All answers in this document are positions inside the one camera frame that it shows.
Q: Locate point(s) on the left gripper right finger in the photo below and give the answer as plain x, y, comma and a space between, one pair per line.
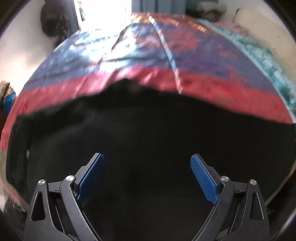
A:
239, 211

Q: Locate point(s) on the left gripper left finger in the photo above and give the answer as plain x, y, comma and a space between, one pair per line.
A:
41, 224

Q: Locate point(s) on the black pants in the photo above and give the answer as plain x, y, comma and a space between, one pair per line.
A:
147, 190

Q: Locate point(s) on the teal floral pillow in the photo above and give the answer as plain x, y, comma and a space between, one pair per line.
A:
261, 57

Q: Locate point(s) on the colourful satin bedspread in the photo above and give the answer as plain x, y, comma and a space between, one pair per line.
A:
166, 53

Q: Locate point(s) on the cream padded headboard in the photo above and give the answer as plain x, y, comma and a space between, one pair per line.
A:
271, 36

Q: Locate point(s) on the blue curtain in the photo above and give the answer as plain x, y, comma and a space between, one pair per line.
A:
164, 6

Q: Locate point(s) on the dark clothes hanging on wall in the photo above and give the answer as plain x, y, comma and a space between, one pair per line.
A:
59, 20

